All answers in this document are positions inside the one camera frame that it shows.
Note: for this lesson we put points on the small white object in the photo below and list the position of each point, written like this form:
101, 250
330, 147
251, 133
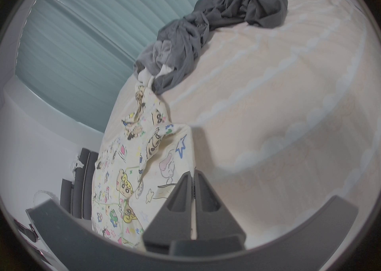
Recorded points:
77, 163

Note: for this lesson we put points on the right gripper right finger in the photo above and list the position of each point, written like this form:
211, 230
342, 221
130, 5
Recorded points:
217, 225

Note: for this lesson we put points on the round woven basket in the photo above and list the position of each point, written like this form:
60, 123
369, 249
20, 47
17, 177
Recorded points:
49, 197

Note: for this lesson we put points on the grey and white knit garment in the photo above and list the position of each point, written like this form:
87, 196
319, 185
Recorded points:
160, 52

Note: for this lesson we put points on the blue-green curtain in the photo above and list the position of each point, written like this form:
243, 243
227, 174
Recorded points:
59, 70
134, 2

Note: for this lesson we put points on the bed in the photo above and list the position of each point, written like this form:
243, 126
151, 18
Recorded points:
282, 100

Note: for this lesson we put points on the white printed pyjama top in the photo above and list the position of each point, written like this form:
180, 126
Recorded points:
119, 174

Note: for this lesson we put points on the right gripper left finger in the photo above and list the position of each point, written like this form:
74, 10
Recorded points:
169, 225

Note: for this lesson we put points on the dark grey garment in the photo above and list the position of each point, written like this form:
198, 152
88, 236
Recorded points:
190, 49

